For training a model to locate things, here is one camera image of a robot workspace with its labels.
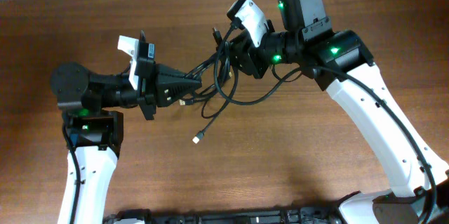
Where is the black left camera cable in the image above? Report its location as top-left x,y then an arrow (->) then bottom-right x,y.
61,121 -> 82,224

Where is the black camera cable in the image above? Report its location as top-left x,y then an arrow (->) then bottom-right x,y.
213,16 -> 438,224
61,121 -> 82,224

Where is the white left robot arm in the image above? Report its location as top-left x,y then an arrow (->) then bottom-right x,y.
50,59 -> 202,223

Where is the black usb cable bundle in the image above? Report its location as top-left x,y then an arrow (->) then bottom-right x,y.
178,27 -> 243,144

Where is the black right camera cable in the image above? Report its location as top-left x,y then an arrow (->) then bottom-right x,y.
213,16 -> 438,224

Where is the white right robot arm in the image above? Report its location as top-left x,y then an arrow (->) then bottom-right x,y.
227,0 -> 448,223

